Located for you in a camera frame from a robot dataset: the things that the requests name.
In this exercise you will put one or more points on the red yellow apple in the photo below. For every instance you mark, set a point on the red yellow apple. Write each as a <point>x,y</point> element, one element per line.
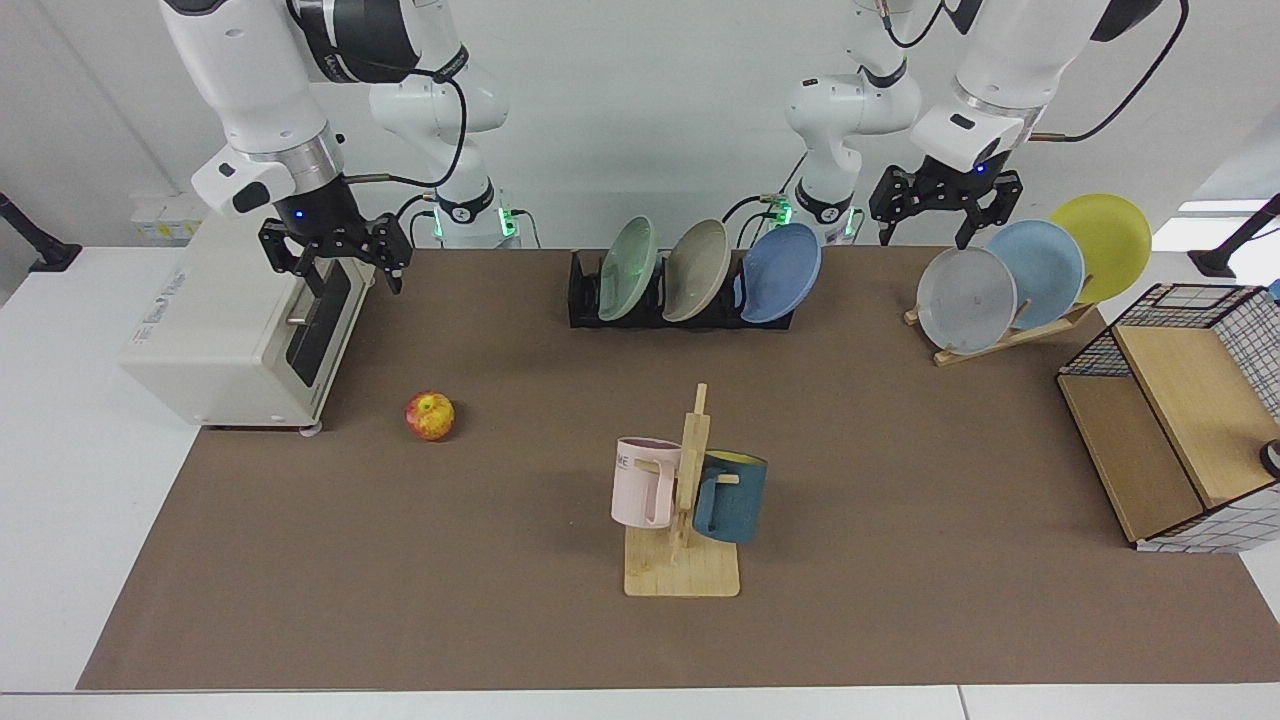
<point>430,417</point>

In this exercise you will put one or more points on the grey plate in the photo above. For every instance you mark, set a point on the grey plate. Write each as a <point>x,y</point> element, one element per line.
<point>965,300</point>

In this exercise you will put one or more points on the light blue plate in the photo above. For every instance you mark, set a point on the light blue plate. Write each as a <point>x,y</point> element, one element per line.
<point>1045,270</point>

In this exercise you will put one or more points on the wooden plate stand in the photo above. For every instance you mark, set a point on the wooden plate stand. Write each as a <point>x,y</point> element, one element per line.
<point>990,346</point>

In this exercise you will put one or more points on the yellow plate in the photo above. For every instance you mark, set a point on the yellow plate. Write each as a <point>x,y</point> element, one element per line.
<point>1110,240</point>

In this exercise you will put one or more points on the black dish rack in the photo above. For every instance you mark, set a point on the black dish rack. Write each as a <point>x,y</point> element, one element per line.
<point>582,300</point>

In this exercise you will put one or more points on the beige plate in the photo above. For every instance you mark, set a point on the beige plate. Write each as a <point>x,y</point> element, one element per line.
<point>697,270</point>

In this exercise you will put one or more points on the pale green plate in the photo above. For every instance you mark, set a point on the pale green plate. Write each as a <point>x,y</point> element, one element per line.
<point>628,268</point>

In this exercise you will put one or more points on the pale toaster oven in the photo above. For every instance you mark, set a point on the pale toaster oven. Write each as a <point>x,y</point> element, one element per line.
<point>210,340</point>

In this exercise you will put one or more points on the white socket box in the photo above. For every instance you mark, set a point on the white socket box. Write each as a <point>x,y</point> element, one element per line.
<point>165,220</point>

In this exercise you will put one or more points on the black stand foot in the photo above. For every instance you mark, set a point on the black stand foot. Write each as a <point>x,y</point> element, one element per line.
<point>40,250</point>
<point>1225,255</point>

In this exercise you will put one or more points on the brown table cloth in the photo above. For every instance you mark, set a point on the brown table cloth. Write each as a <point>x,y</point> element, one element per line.
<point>450,560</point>

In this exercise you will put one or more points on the dark blue cup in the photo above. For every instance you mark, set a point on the dark blue cup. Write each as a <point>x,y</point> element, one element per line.
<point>735,500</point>

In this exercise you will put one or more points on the pink cup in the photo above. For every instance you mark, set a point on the pink cup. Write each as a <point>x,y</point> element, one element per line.
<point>640,485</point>

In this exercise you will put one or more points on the wooden cup stand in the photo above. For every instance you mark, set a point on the wooden cup stand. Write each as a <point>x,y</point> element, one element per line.
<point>690,570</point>

